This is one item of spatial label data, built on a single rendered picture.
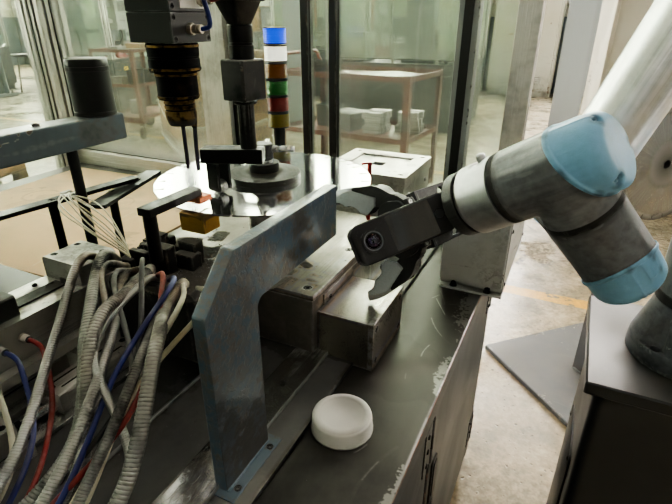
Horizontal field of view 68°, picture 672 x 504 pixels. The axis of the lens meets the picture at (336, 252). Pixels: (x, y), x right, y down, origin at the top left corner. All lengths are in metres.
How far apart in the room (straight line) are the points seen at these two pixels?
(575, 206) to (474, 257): 0.38
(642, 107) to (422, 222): 0.26
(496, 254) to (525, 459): 0.94
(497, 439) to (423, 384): 1.05
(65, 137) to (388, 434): 0.57
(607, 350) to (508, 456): 0.90
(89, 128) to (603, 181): 0.65
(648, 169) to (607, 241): 1.13
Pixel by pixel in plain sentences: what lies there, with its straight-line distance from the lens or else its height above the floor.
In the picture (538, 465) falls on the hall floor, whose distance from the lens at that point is 1.67.
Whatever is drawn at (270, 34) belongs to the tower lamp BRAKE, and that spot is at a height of 1.15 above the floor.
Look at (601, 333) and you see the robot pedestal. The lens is 0.85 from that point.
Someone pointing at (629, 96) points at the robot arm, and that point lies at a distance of 0.63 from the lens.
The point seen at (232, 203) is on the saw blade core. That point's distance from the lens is 0.68.
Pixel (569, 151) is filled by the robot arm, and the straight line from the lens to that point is 0.47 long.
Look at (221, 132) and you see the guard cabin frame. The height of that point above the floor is 0.90.
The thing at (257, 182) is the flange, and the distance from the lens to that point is 0.73.
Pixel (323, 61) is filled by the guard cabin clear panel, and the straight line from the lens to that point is 1.22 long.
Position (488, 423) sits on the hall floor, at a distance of 1.75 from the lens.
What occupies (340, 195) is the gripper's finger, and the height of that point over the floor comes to 0.96.
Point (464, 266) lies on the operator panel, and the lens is 0.86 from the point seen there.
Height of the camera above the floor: 1.17
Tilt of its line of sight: 25 degrees down
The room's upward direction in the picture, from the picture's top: straight up
